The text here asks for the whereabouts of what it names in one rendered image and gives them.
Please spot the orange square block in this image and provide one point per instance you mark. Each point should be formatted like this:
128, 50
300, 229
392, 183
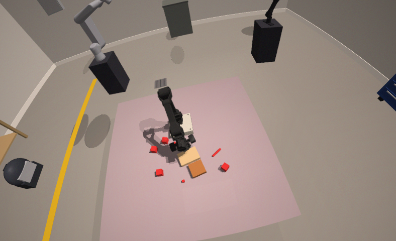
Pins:
197, 168

